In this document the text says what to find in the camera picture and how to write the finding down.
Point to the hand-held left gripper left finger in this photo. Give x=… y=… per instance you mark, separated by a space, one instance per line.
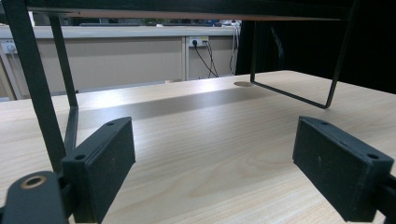
x=106 y=165

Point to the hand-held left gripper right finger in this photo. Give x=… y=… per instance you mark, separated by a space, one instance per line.
x=336 y=168

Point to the black two-tier metal shelf rack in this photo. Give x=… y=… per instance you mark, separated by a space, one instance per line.
x=31 y=77

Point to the black curtain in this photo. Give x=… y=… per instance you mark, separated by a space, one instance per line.
x=305 y=46

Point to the empty white wall socket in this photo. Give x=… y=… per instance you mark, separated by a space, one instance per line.
x=8 y=47

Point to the white wall socket with plugs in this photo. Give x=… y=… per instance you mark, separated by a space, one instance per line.
x=197 y=40

